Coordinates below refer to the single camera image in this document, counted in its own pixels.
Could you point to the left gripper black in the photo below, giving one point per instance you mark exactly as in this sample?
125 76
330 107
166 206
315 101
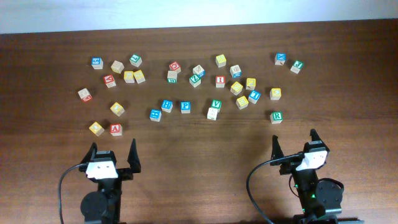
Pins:
125 174

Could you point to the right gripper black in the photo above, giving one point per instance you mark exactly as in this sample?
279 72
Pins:
277 151

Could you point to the red A block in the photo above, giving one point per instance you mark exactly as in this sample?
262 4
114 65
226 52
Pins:
116 129

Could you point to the green R block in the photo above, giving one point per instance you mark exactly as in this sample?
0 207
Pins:
276 117

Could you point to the yellow C block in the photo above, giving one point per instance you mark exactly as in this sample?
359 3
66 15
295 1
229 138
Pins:
275 93

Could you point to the red I block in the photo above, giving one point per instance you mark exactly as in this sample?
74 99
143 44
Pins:
220 81

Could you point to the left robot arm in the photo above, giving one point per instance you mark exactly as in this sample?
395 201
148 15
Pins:
104 204

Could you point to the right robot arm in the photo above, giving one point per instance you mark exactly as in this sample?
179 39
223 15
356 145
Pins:
320 198

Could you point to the yellow block lower left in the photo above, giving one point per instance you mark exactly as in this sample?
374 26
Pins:
96 128

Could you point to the yellow block mid left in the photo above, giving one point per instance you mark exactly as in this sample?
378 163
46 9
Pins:
117 109

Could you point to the blue block lower centre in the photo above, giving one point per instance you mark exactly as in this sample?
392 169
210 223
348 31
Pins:
155 115

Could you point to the blue block right cluster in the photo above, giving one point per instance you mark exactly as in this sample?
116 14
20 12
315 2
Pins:
254 96

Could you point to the wooden block red side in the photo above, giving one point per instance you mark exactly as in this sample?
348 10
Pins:
84 95

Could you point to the yellow block lower cluster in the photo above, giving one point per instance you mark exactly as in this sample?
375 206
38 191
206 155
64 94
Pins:
242 102

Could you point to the blue H block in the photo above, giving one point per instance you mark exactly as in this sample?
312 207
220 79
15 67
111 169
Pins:
167 106

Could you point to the red block upper left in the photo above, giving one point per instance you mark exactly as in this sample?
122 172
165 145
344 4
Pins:
109 81

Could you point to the yellow block upper right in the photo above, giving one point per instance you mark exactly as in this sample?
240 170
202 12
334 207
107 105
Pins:
250 83

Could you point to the green J block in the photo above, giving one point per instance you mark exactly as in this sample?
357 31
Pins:
297 66

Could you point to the yellow block centre right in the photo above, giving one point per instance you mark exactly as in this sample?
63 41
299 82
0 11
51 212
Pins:
236 88

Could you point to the yellow block left pair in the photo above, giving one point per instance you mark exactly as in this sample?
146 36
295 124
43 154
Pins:
129 77

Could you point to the yellow block pair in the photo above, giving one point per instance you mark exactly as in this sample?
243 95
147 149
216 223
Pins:
139 76
129 77

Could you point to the yellow block right pair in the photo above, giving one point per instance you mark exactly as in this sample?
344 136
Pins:
139 76

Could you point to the blue X block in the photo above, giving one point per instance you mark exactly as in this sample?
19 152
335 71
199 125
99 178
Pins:
280 58

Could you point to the pale wooden block centre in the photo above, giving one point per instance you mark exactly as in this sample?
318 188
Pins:
212 113

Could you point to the blue P block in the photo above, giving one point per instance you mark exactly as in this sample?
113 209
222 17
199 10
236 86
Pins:
185 107

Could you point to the green V block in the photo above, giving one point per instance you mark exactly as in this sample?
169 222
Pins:
216 104

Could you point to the plain wooden block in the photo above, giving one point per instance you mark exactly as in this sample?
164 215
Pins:
117 67

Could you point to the wooden block blue edge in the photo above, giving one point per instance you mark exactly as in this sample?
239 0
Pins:
235 71

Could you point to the blue block far left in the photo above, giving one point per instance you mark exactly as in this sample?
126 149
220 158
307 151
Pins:
97 63

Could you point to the green L block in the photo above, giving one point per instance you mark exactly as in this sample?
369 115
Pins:
135 60

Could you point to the wooden block green side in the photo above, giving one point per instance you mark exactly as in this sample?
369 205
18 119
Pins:
172 76

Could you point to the red number block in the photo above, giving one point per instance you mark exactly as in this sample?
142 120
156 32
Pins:
175 66

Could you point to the yellow block top centre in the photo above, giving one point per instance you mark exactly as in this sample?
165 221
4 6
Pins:
220 60

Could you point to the green Z block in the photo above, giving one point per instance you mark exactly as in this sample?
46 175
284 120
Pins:
195 80

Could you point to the wooden block blue side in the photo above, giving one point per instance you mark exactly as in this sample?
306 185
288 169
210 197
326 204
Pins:
199 70

